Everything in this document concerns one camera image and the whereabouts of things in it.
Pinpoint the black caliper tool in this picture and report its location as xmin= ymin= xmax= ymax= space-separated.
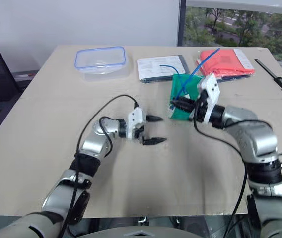
xmin=254 ymin=58 xmax=282 ymax=92

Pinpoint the clear blue-rimmed plastic container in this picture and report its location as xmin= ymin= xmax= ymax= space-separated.
xmin=74 ymin=46 xmax=130 ymax=83

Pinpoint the blue cable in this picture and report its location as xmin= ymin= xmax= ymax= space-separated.
xmin=159 ymin=48 xmax=221 ymax=111

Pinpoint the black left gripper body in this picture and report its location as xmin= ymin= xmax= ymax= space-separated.
xmin=134 ymin=114 xmax=152 ymax=146

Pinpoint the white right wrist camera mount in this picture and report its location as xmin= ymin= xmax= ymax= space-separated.
xmin=196 ymin=73 xmax=222 ymax=124

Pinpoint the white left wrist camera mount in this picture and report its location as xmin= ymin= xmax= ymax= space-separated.
xmin=127 ymin=107 xmax=147 ymax=141

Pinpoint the green plastic bag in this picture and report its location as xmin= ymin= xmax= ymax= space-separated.
xmin=166 ymin=73 xmax=205 ymax=122

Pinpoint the printed paper in dark sleeve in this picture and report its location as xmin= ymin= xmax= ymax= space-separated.
xmin=136 ymin=55 xmax=190 ymax=84

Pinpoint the red packaged cloth with label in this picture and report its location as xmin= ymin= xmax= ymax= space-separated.
xmin=195 ymin=48 xmax=256 ymax=82

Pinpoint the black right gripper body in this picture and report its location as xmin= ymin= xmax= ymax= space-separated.
xmin=189 ymin=91 xmax=208 ymax=122

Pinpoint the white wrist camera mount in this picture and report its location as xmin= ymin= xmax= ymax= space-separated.
xmin=196 ymin=73 xmax=222 ymax=124
xmin=127 ymin=107 xmax=147 ymax=141

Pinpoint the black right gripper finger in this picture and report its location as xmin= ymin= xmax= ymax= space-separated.
xmin=171 ymin=97 xmax=196 ymax=105
xmin=174 ymin=104 xmax=194 ymax=113

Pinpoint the dark window frame post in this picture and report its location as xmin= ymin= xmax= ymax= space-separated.
xmin=176 ymin=0 xmax=188 ymax=47

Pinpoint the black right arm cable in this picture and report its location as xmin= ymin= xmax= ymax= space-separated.
xmin=192 ymin=94 xmax=265 ymax=238

